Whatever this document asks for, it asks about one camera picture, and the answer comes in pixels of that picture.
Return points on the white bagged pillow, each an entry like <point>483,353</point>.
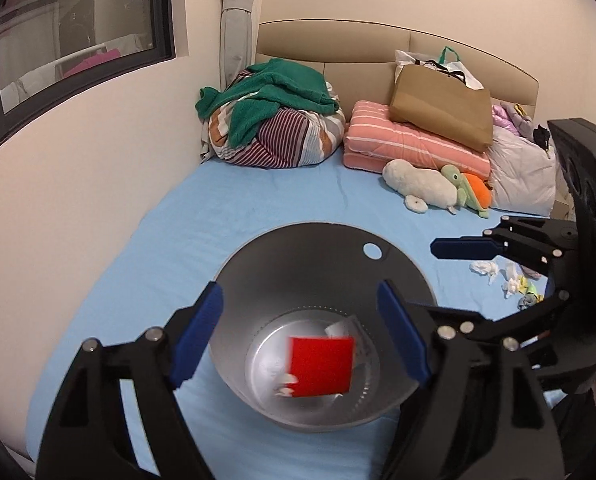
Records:
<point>520,175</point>

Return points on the beige padded headboard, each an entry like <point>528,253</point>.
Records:
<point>358,42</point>

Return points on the white plush toy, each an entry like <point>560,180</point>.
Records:
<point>418,182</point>

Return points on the dark clothing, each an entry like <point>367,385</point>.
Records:
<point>578,435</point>

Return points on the dark framed window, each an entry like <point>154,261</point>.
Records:
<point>78,20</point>

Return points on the grey round trash bin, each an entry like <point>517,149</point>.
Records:
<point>278,270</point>

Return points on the grey and yellow wrapper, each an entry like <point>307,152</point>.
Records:
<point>528,297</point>

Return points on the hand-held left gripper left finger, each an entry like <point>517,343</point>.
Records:
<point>198,335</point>

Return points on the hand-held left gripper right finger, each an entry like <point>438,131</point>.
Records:
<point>403,335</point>

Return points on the purple clothes pile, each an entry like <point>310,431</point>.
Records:
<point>508,117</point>

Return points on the striped quilt bundle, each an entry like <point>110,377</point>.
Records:
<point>288,135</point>

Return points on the pink striped folded quilt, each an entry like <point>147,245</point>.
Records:
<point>393,140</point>

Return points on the red paper card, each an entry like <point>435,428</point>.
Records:
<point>323,365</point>

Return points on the grey curtain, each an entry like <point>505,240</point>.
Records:
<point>235,35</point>

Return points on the white wrapper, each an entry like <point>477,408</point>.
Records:
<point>348,330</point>

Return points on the green fleece blanket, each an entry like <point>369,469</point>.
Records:
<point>278,85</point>

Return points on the brown paper bag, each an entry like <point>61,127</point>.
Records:
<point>443,105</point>

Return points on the white tissue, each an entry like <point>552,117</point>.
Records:
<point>484,267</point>
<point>280,385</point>
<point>511,282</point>

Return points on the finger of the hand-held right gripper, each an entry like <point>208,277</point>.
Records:
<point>465,248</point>
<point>528,317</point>

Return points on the green turtle plush orange shell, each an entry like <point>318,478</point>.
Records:
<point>475,192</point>

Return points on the black small garment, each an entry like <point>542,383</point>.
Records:
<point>542,137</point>

